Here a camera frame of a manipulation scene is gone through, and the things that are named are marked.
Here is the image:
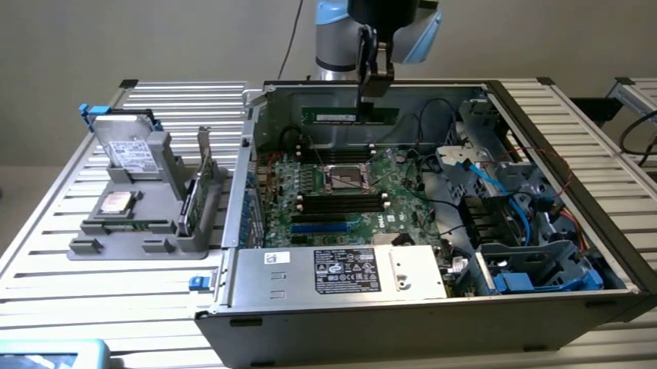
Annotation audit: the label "green motherboard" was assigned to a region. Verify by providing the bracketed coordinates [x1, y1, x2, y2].
[255, 148, 443, 249]

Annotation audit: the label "silver CPU chip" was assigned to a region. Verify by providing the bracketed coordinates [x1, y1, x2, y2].
[98, 191, 137, 214]

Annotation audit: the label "silver hard disk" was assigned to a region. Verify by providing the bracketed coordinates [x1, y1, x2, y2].
[90, 114, 157, 175]

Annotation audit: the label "black looped wire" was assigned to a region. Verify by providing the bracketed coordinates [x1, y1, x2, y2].
[415, 98, 455, 155]

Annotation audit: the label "light blue data wire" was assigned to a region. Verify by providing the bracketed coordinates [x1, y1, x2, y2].
[463, 158, 508, 194]

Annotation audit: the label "graphics card metal bracket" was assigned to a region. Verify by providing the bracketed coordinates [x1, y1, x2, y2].
[176, 125, 215, 236]

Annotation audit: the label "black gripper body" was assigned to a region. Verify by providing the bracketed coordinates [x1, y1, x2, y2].
[348, 0, 420, 36]

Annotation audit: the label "thin red wire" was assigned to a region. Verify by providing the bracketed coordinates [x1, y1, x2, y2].
[504, 147, 575, 201]

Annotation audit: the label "black open PC case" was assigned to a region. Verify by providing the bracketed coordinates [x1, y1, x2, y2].
[193, 78, 657, 369]

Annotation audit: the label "teal plastic box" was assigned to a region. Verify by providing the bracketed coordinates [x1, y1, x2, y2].
[0, 337, 113, 369]

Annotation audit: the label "grey disk cage blue clips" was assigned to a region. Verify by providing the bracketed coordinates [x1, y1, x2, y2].
[472, 238, 604, 298]

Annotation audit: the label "black hanging cable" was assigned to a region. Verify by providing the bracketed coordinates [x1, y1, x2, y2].
[277, 0, 304, 81]

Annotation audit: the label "metal slat side table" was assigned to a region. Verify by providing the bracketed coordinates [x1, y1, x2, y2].
[603, 76, 657, 118]

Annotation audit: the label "green RAM stick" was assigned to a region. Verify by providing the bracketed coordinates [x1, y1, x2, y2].
[299, 106, 401, 126]
[100, 221, 157, 232]

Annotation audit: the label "blue expansion slot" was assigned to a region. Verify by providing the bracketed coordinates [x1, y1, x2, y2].
[291, 224, 347, 234]

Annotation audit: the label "grey metal disk bay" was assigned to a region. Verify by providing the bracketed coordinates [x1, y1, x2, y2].
[434, 98, 539, 198]

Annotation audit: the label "black expansion slot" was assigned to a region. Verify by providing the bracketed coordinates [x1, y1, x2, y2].
[291, 214, 347, 224]

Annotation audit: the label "grey parts rack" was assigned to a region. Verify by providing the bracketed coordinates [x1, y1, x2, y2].
[66, 130, 231, 262]

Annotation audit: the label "thick black cable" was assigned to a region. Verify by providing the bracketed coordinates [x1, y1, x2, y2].
[619, 110, 657, 159]

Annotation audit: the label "CPU socket metal frame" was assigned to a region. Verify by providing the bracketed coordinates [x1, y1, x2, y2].
[316, 163, 377, 194]

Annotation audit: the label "blue disk carrier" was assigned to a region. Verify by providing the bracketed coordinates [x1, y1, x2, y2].
[77, 102, 164, 134]

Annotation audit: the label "silver power supply unit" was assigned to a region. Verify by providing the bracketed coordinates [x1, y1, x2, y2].
[224, 245, 448, 307]

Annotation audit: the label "blue case latch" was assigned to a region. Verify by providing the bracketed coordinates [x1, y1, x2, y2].
[188, 273, 215, 294]

